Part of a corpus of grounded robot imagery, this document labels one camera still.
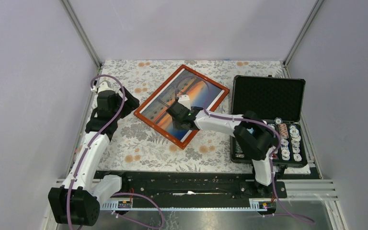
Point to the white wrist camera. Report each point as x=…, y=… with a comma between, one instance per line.
x=104, y=86
x=185, y=101

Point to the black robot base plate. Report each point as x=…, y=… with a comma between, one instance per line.
x=197, y=190

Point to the floral patterned table mat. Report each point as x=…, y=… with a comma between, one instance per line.
x=138, y=147

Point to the sunset landscape photo print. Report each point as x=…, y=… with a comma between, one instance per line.
x=168, y=104

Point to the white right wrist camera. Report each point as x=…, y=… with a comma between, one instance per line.
x=185, y=101

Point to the black poker chip case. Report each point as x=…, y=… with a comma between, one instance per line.
x=277, y=101

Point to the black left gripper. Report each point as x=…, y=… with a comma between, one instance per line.
x=131, y=104

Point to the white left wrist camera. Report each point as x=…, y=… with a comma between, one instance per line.
x=104, y=86

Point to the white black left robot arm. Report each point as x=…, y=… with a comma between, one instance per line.
x=77, y=201

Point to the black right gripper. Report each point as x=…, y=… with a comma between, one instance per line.
x=177, y=123

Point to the orange wooden picture frame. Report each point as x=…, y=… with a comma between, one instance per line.
x=158, y=125

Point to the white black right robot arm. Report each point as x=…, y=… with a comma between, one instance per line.
x=256, y=139

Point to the aluminium rail frame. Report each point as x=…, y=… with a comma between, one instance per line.
x=307, y=189

